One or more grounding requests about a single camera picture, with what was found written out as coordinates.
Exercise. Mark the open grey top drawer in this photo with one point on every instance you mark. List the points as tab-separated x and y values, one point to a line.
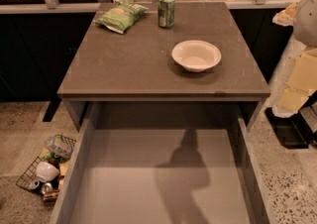
163	163

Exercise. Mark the silver can in basket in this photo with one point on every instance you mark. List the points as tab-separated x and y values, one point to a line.
34	185
47	187

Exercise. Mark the white bowl in basket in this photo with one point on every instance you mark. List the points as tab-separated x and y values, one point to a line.
46	172

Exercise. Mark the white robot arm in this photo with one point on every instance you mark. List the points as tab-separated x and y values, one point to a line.
303	38

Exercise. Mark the black wire basket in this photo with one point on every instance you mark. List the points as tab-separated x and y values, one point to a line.
46	156

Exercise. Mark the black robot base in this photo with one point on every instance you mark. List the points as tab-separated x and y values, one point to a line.
299	130

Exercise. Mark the green chip bag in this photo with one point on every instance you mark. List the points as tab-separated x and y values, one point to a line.
121	17

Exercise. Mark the clear plastic bottle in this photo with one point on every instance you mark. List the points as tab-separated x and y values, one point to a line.
56	145

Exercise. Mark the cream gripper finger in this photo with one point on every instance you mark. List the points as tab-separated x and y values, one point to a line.
286	17
301	84

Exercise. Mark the grey cabinet with top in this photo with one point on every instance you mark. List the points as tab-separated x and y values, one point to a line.
137	66

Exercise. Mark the green soda can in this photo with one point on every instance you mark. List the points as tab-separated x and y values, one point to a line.
166	13

